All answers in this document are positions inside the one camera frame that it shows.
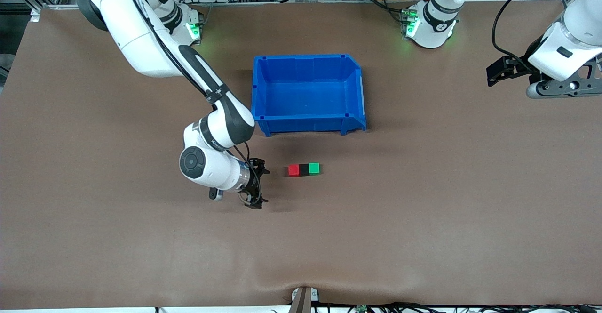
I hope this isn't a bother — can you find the blue plastic storage bin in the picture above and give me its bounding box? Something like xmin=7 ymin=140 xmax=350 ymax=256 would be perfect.
xmin=251 ymin=54 xmax=367 ymax=137

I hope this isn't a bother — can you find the brown table mat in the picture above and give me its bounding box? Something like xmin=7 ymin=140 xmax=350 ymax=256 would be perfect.
xmin=0 ymin=0 xmax=602 ymax=310

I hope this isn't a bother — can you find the metal table edge clamp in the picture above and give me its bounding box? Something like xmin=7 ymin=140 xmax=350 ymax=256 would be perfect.
xmin=291 ymin=286 xmax=319 ymax=313

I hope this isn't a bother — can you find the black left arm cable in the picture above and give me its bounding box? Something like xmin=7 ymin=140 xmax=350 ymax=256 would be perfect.
xmin=491 ymin=0 xmax=567 ymax=69

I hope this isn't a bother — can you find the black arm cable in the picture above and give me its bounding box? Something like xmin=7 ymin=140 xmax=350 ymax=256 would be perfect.
xmin=491 ymin=0 xmax=567 ymax=69
xmin=120 ymin=0 xmax=263 ymax=203

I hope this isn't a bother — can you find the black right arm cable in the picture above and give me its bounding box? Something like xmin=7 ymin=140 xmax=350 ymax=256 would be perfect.
xmin=120 ymin=0 xmax=263 ymax=203

